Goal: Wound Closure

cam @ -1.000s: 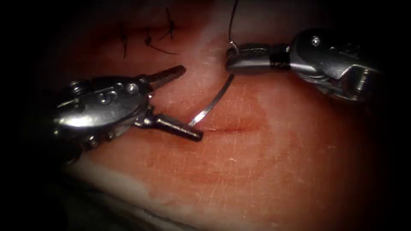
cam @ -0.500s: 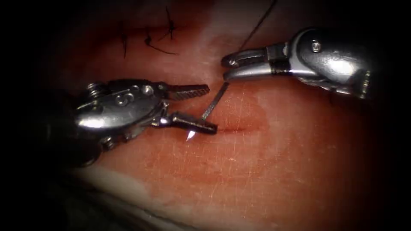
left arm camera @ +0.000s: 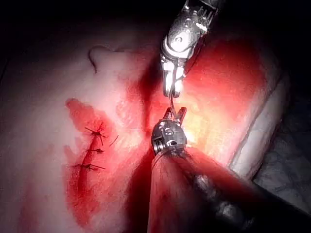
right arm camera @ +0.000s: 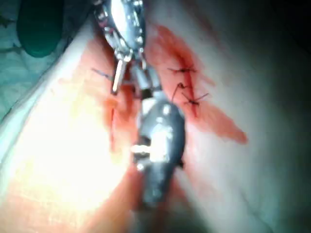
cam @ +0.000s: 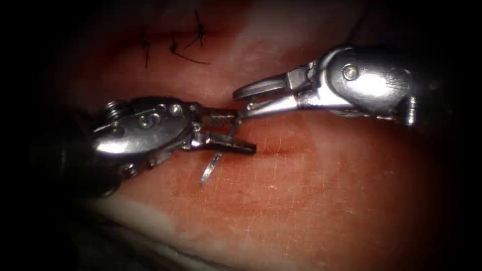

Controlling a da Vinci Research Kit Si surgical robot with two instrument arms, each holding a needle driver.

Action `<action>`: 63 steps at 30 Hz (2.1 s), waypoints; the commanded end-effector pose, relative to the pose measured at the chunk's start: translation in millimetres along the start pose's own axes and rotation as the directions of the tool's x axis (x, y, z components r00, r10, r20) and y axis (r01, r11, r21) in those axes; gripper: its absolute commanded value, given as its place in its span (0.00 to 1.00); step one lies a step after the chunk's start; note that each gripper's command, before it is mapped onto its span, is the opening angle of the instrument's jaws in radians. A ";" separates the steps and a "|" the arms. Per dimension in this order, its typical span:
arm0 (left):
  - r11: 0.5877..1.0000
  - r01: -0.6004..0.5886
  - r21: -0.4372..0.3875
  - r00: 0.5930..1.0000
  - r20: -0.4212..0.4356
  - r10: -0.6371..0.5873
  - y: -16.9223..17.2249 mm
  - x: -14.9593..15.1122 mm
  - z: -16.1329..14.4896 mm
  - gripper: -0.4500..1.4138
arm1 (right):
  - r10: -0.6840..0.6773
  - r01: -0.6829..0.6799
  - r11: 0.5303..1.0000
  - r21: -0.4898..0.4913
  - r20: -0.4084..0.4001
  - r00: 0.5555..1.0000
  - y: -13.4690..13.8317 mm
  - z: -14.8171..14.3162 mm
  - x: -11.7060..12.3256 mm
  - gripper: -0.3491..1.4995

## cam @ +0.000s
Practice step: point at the left arm needle driver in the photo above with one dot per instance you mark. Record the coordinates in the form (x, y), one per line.
(150, 128)

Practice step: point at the right arm needle driver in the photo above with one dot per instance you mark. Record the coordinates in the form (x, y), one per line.
(361, 83)

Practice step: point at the right arm needle driver jaw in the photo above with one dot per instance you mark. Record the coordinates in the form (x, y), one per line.
(263, 87)
(275, 106)

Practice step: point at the left arm needle driver jaw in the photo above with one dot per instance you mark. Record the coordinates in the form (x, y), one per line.
(220, 117)
(226, 145)

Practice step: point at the curved steel needle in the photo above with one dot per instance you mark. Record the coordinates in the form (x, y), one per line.
(209, 169)

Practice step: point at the black thread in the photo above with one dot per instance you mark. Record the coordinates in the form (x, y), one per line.
(356, 32)

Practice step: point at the dark left arm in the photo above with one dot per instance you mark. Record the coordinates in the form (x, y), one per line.
(75, 162)

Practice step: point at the dark right arm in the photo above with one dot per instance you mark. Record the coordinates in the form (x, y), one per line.
(440, 94)

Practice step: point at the black stitching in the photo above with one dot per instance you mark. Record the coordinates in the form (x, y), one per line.
(200, 32)

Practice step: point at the tissue pad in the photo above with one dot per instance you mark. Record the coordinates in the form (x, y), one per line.
(301, 188)

